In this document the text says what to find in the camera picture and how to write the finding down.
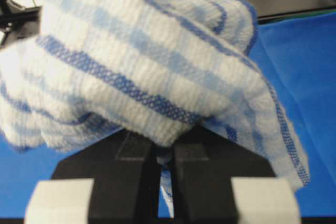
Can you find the white blue-striped towel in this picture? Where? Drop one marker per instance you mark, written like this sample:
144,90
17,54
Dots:
155,67

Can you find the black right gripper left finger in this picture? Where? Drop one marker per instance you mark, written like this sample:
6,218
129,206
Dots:
103,183

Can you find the black left frame bracket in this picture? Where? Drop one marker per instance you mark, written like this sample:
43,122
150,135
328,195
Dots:
18,22

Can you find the blue table cloth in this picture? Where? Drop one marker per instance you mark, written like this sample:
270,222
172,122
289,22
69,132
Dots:
298,57

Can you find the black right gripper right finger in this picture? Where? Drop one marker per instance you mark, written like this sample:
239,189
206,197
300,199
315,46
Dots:
222,182

